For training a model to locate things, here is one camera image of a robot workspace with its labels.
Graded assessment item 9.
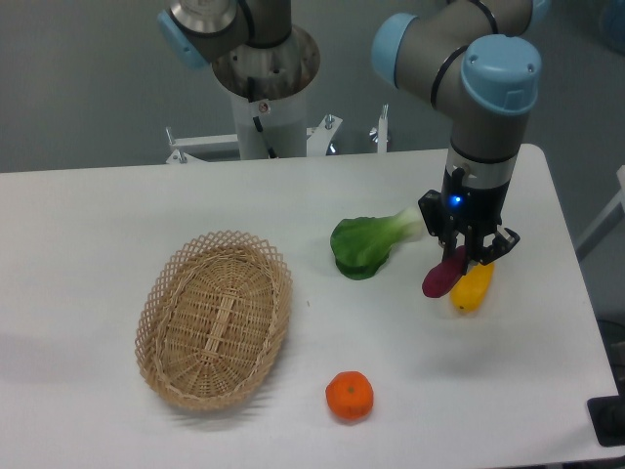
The white frame at right edge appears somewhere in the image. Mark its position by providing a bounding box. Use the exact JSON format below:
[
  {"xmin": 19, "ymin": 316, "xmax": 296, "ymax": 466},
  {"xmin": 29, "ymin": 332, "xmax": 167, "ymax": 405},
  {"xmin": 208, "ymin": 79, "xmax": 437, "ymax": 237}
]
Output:
[{"xmin": 574, "ymin": 166, "xmax": 624, "ymax": 262}]

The white metal base frame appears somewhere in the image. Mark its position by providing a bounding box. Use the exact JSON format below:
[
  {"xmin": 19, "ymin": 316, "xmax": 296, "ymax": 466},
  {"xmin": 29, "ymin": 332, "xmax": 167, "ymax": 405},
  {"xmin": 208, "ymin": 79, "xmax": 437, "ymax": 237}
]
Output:
[{"xmin": 164, "ymin": 103, "xmax": 392, "ymax": 165}]

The black device at table edge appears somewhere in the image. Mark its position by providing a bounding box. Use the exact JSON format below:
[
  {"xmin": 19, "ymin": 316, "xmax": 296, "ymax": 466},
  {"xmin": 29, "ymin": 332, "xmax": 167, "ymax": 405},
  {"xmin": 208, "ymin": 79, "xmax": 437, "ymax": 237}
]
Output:
[{"xmin": 587, "ymin": 396, "xmax": 624, "ymax": 448}]

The black cable on pedestal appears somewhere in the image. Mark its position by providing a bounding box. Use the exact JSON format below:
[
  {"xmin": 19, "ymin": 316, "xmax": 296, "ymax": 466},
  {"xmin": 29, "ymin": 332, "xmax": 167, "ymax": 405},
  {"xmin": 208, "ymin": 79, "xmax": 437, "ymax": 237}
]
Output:
[{"xmin": 247, "ymin": 76, "xmax": 278, "ymax": 160}]

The green bok choy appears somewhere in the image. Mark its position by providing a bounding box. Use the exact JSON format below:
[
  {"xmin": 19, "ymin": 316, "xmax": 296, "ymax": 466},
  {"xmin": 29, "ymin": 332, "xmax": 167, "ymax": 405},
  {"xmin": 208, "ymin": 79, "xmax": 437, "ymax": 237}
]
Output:
[{"xmin": 330, "ymin": 206, "xmax": 425, "ymax": 280}]

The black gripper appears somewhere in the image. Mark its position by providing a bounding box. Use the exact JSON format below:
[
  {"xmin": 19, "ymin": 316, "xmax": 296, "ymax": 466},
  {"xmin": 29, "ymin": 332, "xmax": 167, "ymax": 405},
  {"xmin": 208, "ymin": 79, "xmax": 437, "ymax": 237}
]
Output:
[{"xmin": 418, "ymin": 167, "xmax": 520, "ymax": 265}]

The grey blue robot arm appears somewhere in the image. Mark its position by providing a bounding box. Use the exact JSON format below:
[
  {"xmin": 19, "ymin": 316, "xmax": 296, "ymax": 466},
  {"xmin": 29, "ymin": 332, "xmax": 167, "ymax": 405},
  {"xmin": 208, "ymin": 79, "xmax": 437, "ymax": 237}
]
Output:
[{"xmin": 157, "ymin": 1, "xmax": 549, "ymax": 266}]

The orange tangerine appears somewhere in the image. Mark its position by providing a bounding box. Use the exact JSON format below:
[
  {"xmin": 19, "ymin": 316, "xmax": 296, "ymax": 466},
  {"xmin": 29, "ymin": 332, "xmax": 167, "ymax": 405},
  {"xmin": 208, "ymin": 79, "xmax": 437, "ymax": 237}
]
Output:
[{"xmin": 325, "ymin": 370, "xmax": 374, "ymax": 421}]

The purple sweet potato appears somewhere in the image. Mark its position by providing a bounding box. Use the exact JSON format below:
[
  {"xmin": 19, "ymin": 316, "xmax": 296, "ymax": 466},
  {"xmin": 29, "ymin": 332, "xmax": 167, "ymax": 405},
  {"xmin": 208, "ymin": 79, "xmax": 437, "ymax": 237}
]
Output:
[{"xmin": 422, "ymin": 246, "xmax": 467, "ymax": 298}]

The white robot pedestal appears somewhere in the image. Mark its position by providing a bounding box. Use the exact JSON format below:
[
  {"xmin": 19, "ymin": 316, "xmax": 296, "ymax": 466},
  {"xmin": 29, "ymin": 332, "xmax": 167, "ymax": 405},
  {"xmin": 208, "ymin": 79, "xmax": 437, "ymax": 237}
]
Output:
[{"xmin": 210, "ymin": 26, "xmax": 322, "ymax": 160}]

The yellow mango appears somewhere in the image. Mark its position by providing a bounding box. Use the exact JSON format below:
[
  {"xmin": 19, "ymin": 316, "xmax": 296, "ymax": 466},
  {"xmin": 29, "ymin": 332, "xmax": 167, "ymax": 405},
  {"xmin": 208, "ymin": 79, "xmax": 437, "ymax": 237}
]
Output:
[{"xmin": 449, "ymin": 263, "xmax": 495, "ymax": 314}]

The woven wicker basket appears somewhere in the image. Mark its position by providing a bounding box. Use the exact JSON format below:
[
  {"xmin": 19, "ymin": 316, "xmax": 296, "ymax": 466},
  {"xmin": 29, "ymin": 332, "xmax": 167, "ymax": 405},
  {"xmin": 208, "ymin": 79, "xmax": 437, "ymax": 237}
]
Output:
[{"xmin": 135, "ymin": 231, "xmax": 292, "ymax": 411}]

